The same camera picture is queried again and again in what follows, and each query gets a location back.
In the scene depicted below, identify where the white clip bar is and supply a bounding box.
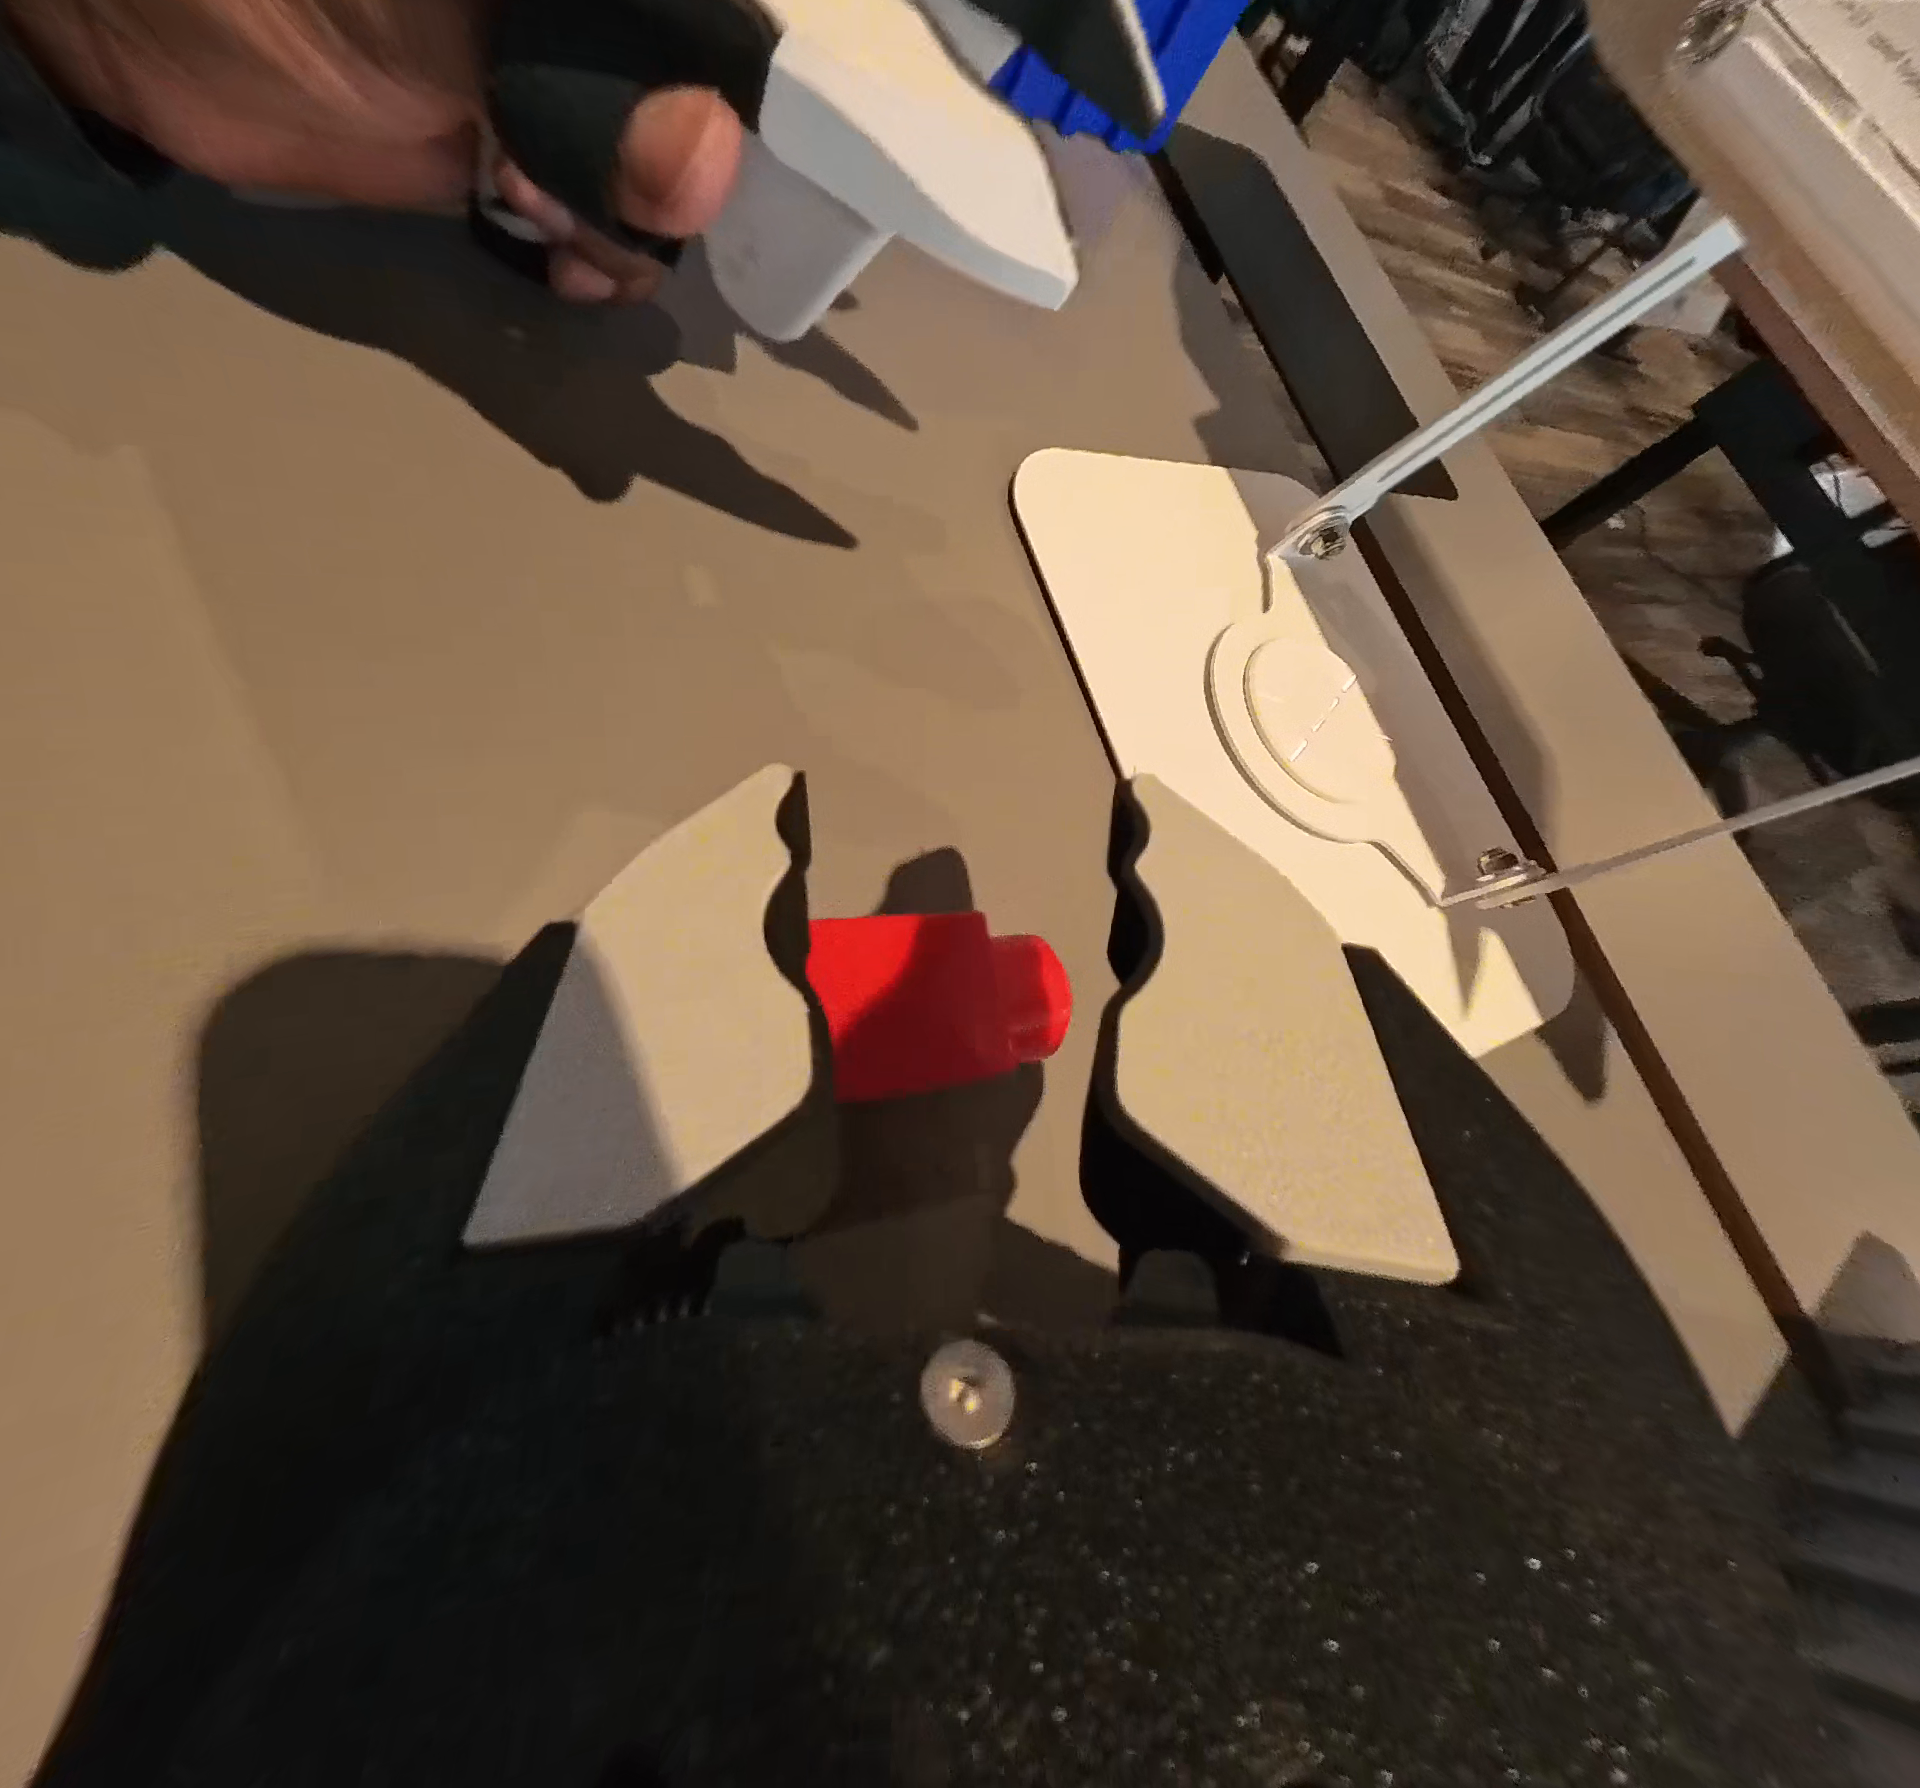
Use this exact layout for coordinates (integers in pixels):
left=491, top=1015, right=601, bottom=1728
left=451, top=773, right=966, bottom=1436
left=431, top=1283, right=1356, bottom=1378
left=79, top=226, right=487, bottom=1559
left=1656, top=0, right=1920, bottom=305

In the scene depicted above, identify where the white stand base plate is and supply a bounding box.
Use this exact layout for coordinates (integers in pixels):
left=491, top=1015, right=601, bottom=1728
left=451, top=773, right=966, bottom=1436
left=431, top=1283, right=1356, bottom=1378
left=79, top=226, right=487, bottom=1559
left=1011, top=447, right=1579, bottom=1059

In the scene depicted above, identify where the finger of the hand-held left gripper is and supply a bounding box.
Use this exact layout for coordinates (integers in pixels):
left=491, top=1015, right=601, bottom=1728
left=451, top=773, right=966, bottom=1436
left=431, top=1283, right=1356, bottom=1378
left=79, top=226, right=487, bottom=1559
left=630, top=0, right=1082, bottom=345
left=795, top=0, right=1175, bottom=153

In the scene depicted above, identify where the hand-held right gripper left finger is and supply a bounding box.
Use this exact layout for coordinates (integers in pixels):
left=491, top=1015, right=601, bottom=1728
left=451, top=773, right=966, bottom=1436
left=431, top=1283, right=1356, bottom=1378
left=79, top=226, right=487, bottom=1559
left=462, top=765, right=838, bottom=1246

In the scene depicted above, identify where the person's left hand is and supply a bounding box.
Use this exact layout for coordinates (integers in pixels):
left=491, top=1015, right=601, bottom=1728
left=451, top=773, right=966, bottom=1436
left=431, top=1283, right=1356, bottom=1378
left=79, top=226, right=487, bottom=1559
left=0, top=0, right=747, bottom=305

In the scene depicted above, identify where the red single-stud mega block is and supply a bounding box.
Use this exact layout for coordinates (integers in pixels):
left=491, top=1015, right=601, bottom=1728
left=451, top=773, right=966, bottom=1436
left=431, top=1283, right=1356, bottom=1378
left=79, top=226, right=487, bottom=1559
left=806, top=910, right=1076, bottom=1105

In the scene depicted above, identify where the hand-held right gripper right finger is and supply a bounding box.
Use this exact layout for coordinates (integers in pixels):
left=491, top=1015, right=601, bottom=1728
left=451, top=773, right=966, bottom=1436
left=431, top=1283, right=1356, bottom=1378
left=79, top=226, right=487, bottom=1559
left=1080, top=773, right=1460, bottom=1289

